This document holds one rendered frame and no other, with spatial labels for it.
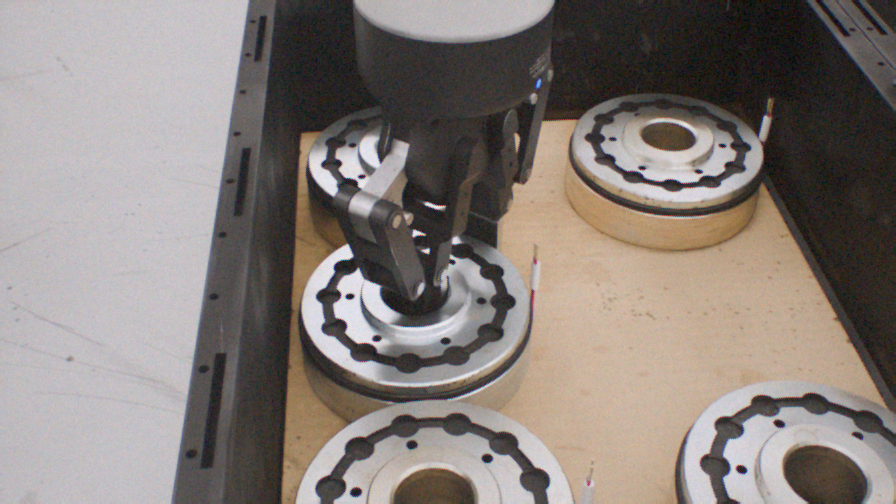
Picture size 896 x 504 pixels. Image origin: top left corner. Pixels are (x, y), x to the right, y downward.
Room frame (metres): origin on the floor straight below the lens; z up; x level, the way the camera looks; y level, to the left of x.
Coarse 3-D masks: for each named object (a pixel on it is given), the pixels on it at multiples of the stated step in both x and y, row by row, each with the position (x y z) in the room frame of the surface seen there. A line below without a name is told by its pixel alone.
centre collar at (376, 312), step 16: (448, 272) 0.32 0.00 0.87; (368, 288) 0.31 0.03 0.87; (384, 288) 0.31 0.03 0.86; (448, 288) 0.31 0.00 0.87; (464, 288) 0.31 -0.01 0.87; (368, 304) 0.30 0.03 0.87; (384, 304) 0.30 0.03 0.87; (448, 304) 0.30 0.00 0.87; (464, 304) 0.30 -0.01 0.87; (368, 320) 0.30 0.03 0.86; (384, 320) 0.29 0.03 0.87; (400, 320) 0.29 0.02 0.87; (416, 320) 0.29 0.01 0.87; (432, 320) 0.29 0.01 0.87; (448, 320) 0.29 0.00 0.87; (400, 336) 0.29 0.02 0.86; (416, 336) 0.29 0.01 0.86; (432, 336) 0.29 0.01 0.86
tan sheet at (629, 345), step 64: (320, 256) 0.38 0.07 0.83; (512, 256) 0.38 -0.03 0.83; (576, 256) 0.38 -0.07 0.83; (640, 256) 0.38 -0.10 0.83; (704, 256) 0.38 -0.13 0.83; (768, 256) 0.38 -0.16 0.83; (576, 320) 0.33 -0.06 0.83; (640, 320) 0.33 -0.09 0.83; (704, 320) 0.33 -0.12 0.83; (768, 320) 0.33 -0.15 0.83; (832, 320) 0.33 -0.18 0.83; (576, 384) 0.29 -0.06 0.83; (640, 384) 0.29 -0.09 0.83; (704, 384) 0.29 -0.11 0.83; (832, 384) 0.29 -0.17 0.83; (320, 448) 0.25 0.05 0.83; (576, 448) 0.25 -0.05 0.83; (640, 448) 0.25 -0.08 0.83
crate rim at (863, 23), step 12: (840, 0) 0.46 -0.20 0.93; (852, 0) 0.47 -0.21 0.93; (864, 0) 0.46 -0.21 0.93; (852, 12) 0.45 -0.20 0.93; (864, 12) 0.45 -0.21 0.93; (864, 24) 0.43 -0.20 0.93; (876, 24) 0.44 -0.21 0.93; (876, 36) 0.42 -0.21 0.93; (888, 36) 0.42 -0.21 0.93; (876, 48) 0.41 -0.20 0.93; (888, 48) 0.41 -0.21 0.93; (888, 60) 0.40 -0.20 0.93
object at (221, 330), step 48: (816, 0) 0.47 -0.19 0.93; (864, 48) 0.41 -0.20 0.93; (240, 96) 0.37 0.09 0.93; (240, 144) 0.33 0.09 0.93; (240, 192) 0.32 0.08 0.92; (240, 240) 0.27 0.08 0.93; (240, 288) 0.24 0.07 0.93; (240, 336) 0.22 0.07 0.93; (192, 384) 0.20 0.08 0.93; (192, 432) 0.18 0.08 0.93; (192, 480) 0.16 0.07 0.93
